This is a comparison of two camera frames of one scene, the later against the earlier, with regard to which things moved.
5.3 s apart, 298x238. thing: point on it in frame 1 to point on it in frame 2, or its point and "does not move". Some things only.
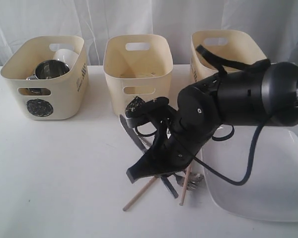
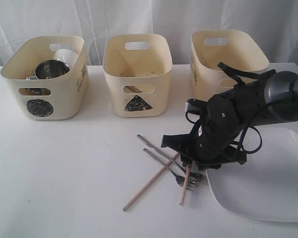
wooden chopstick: [139, 193] does not move
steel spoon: [181, 179] to [193, 177]
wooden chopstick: [186, 185] does not move
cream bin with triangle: [137, 65] does not move
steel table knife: [141, 144] to [133, 88]
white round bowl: [67, 56] does not move
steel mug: [49, 69] does not move
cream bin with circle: [58, 98] does not move
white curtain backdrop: [278, 28] does not move
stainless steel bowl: [34, 91] does not move
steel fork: [193, 181] to [180, 180]
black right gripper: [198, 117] to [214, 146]
